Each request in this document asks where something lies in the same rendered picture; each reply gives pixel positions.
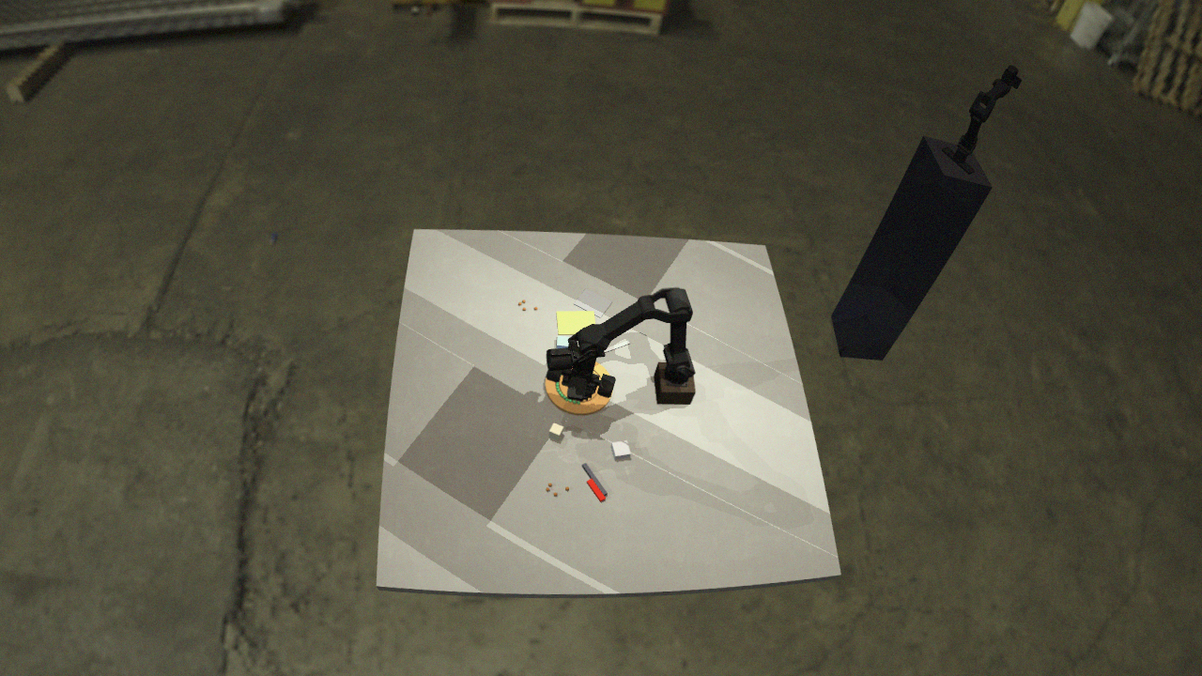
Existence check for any tan round board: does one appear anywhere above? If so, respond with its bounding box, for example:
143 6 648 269
545 362 611 415

